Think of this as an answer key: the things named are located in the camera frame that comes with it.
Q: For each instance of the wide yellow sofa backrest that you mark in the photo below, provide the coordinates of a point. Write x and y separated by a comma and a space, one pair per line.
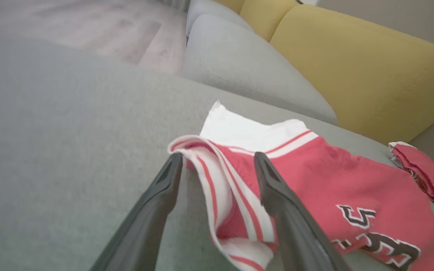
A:
371, 67

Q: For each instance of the red jersey with number 23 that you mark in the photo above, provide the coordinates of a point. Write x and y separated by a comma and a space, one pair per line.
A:
352, 180

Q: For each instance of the red shorts with white stripes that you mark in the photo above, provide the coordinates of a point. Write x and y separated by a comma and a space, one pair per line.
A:
428, 177

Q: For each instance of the yellow and grey sofa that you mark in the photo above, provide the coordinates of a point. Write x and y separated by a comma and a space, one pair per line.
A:
70, 150

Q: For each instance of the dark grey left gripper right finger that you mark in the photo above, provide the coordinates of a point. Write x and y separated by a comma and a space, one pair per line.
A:
296, 233

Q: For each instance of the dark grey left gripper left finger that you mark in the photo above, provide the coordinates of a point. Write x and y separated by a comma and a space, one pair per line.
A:
145, 226

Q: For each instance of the grey sofa seat cushion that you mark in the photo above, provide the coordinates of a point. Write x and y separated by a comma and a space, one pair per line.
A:
239, 64
209, 9

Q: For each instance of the yellow sofa end backrest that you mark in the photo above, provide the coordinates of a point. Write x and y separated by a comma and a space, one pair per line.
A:
232, 3

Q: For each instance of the narrow yellow sofa backrest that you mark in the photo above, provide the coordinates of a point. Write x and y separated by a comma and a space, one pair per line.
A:
266, 15

